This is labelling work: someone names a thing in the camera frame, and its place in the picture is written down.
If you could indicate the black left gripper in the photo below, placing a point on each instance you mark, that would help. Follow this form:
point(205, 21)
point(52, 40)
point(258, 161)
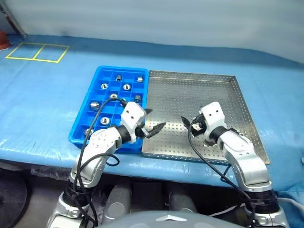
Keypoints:
point(140, 131)

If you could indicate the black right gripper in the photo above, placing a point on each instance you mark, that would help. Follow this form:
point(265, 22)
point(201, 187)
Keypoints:
point(200, 119)

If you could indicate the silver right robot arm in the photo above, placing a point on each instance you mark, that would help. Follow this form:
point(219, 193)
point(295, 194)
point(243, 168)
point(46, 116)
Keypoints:
point(240, 147)

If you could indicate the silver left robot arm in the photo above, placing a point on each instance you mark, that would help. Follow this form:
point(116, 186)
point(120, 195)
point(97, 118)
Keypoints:
point(102, 140)

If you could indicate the blue compartment tray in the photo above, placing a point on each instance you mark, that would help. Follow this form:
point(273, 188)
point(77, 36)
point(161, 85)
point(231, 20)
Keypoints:
point(99, 71)

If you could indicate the perforated metal tray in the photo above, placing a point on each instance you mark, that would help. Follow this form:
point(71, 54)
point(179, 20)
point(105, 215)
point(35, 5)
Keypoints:
point(178, 95)

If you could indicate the dark grey rounded cylinder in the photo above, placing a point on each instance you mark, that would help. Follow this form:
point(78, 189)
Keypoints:
point(181, 202)
point(118, 199)

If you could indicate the grey robot torso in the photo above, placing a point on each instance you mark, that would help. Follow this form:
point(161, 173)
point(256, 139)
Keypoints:
point(166, 221)

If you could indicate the blue tarp table cover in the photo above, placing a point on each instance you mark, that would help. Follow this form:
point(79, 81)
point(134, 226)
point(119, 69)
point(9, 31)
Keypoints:
point(47, 107)

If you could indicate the yellow tape rectangle marking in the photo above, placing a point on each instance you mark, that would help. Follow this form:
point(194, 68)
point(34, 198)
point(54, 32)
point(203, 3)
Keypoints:
point(32, 59)

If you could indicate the black round disc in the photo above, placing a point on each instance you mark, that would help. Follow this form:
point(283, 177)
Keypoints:
point(12, 199)

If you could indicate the grey metal bar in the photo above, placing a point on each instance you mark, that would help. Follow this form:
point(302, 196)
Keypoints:
point(16, 23)

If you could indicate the red object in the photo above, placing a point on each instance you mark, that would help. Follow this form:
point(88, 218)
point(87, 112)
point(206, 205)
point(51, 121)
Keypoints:
point(3, 41)

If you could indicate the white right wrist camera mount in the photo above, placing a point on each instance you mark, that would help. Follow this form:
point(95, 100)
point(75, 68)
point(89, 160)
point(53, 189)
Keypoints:
point(213, 114)

